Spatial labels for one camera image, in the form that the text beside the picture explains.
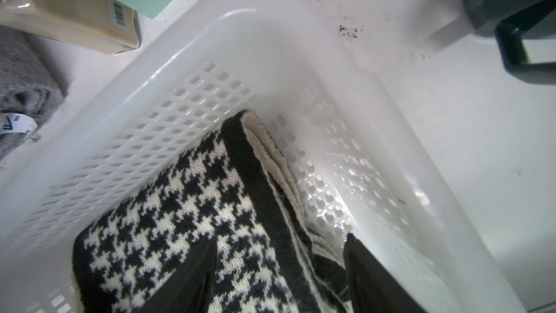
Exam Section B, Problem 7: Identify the tan wrapped box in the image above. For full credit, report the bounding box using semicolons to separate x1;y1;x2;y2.
1;0;140;54

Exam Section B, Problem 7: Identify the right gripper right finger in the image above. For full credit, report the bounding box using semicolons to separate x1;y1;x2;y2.
343;233;424;313

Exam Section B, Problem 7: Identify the white plastic basket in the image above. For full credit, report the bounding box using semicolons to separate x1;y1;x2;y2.
1;0;524;312

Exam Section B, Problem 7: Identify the dark green mug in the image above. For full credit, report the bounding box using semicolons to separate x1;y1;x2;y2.
463;0;555;85

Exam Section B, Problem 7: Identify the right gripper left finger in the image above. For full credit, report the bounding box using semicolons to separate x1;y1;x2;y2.
136;237;217;312

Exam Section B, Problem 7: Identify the grey folded scarf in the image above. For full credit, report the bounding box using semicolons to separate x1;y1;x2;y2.
1;26;63;158

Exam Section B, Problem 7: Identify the black white houndstooth scarf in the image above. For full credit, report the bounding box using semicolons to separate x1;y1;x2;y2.
72;110;350;312

